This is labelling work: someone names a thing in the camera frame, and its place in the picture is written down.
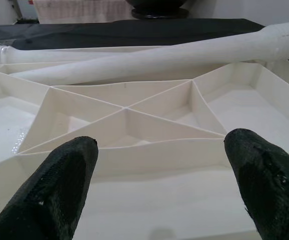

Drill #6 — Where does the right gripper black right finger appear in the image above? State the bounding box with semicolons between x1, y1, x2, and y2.
223;128;289;240

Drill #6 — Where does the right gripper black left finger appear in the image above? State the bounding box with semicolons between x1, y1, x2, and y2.
0;135;99;240

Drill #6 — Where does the white plastic ribbed table top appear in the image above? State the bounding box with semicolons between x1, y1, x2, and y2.
0;46;289;240

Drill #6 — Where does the beige cloth covered table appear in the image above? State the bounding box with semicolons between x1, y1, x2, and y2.
33;0;133;25

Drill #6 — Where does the large black round basin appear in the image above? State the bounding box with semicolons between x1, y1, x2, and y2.
124;0;187;10

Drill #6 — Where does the black stool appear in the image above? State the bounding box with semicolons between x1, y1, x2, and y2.
130;7;190;20

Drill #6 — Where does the white plastic table leg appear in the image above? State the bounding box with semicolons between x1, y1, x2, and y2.
9;21;289;87
0;44;165;66

